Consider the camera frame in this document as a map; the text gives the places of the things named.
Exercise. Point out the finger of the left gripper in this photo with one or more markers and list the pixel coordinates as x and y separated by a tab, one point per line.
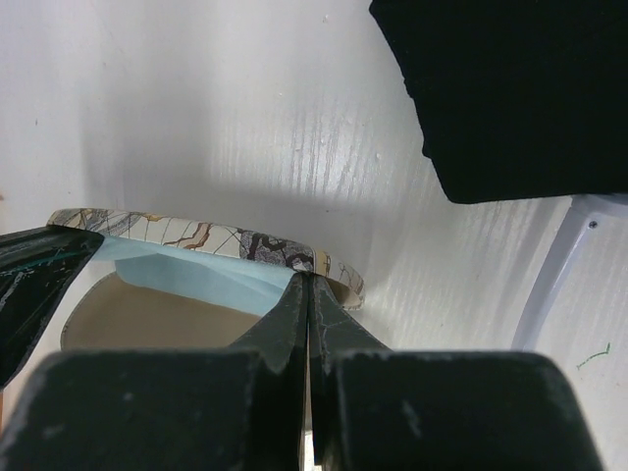
37	268

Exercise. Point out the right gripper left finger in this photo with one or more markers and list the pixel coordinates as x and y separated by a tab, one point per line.
240	407

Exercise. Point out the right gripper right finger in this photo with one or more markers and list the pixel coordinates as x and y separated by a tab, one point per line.
375	408

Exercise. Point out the map print glasses case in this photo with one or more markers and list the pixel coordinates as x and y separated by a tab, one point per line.
117	315

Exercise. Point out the light blue cleaning cloth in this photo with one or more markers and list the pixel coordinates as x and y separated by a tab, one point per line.
243	285

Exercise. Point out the white frame sunglasses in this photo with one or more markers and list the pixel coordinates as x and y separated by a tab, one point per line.
585	214

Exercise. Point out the black folded cloth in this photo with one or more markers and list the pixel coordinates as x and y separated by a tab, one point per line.
516	99

